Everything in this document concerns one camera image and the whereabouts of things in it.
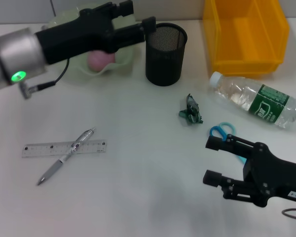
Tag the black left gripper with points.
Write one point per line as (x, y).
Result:
(74, 37)

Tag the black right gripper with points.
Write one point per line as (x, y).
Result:
(273, 177)

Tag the pink peach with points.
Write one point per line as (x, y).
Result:
(99, 61)

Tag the green plastic wrapper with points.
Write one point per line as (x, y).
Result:
(191, 109)

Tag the clear green-label water bottle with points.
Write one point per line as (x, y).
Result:
(239, 92)

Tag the blue scissors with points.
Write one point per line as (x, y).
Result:
(215, 130)

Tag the translucent green fruit plate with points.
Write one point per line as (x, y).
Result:
(123, 56)

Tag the black mesh pen holder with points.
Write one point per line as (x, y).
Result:
(164, 64)

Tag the clear plastic ruler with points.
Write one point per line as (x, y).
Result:
(39, 149)

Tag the grey ballpoint pen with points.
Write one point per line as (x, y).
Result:
(53, 169)

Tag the yellow plastic bin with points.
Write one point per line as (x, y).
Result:
(246, 37)

